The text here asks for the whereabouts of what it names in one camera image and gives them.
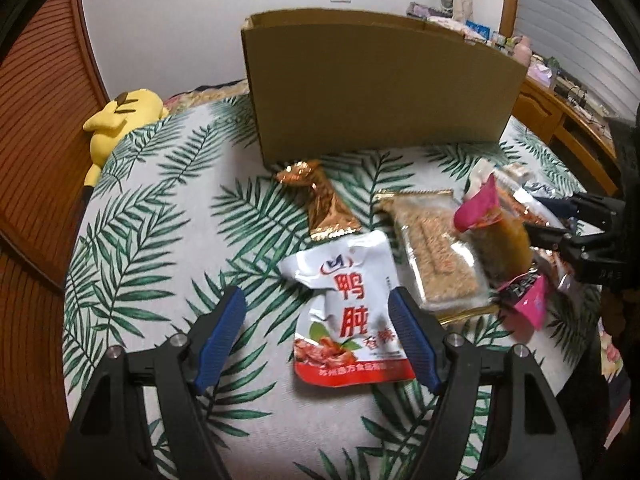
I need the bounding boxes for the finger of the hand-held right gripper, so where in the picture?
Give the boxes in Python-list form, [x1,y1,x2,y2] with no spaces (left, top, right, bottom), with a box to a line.
[542,192,626,233]
[522,225,618,281]

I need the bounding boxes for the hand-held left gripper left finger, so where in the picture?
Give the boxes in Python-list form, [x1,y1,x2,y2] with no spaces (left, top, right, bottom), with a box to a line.
[55,285,248,480]

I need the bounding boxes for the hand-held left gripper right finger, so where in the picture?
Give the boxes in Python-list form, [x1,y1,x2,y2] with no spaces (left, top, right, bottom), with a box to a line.
[387,285,583,480]

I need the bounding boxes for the white packet red contents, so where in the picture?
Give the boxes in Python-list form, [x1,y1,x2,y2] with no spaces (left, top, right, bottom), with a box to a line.
[495,180,563,228]

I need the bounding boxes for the pink snack packet brown filling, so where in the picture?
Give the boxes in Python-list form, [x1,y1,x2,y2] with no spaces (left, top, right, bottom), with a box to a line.
[452,174,548,330]

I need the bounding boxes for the white pouch red print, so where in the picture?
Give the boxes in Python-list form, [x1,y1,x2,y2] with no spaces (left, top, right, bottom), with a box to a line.
[279,230,417,386]

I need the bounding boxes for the clear rice cracker packet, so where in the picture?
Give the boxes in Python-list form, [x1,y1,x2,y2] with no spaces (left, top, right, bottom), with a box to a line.
[374,189,493,318]

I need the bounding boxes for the white crinkled snack packet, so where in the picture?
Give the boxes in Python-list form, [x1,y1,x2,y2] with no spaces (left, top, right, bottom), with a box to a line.
[470,159,536,186]

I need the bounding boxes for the copper foil snack packet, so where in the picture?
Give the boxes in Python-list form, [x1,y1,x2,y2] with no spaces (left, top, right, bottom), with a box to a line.
[276,160,362,240]

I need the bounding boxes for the brown cardboard box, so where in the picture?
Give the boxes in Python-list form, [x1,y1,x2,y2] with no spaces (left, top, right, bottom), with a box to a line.
[240,7,530,167]

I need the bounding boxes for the silver snack packet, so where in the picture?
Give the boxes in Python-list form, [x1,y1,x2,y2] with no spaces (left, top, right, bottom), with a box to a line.
[525,180,571,202]

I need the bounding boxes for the wooden cabinet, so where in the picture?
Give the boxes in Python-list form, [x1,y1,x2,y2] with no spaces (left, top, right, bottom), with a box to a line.
[510,77,621,196]

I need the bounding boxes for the leaf print blanket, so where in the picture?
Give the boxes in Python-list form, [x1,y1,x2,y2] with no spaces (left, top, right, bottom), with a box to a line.
[62,95,626,480]

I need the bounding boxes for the purple tissue pack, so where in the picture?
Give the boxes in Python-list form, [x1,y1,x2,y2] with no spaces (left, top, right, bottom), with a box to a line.
[527,62,558,83]

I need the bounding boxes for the white window blind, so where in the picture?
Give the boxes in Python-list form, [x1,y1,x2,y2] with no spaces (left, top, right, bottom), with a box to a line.
[512,0,640,121]

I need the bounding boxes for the yellow plush toy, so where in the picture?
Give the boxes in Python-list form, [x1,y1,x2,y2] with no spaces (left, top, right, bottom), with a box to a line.
[82,89,170,196]

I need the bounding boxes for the floral quilt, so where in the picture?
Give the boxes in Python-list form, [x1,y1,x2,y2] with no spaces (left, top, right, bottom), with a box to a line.
[165,79,633,401]

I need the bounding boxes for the purple folded cloth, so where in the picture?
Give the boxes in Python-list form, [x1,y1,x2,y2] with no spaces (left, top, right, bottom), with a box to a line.
[406,2,453,19]

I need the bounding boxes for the wooden slatted wardrobe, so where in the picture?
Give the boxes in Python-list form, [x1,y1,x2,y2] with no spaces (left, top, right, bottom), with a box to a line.
[0,0,108,461]

